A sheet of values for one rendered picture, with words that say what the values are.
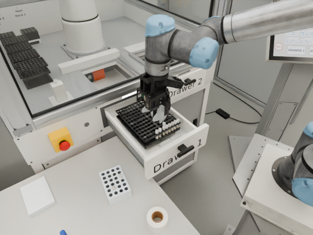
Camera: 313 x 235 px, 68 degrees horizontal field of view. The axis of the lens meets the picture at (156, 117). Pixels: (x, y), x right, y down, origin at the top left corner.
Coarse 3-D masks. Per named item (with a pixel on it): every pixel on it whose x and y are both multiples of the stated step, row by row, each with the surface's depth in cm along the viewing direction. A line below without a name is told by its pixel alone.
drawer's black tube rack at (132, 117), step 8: (136, 104) 101; (120, 112) 97; (128, 112) 98; (136, 112) 98; (144, 112) 102; (120, 120) 98; (128, 120) 93; (136, 120) 93; (144, 120) 98; (168, 120) 93; (128, 128) 94; (136, 128) 90; (144, 128) 90; (152, 128) 90; (176, 128) 94; (136, 136) 91; (144, 136) 86; (144, 144) 88; (152, 144) 89
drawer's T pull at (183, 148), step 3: (183, 144) 82; (177, 147) 81; (180, 147) 81; (183, 147) 81; (186, 147) 81; (189, 147) 81; (192, 147) 81; (180, 150) 80; (183, 150) 80; (186, 150) 80; (189, 150) 80; (177, 153) 79; (180, 153) 79; (183, 153) 79; (177, 156) 79; (180, 156) 79
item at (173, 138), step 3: (174, 135) 94; (177, 135) 94; (180, 135) 95; (168, 138) 93; (171, 138) 93; (174, 138) 93; (165, 141) 92; (168, 141) 92; (171, 141) 93; (159, 144) 90; (162, 144) 90; (165, 144) 91
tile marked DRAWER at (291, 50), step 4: (288, 48) 119; (292, 48) 119; (296, 48) 119; (300, 48) 119; (304, 48) 118; (288, 52) 119; (292, 52) 119; (296, 52) 119; (300, 52) 119; (304, 52) 118
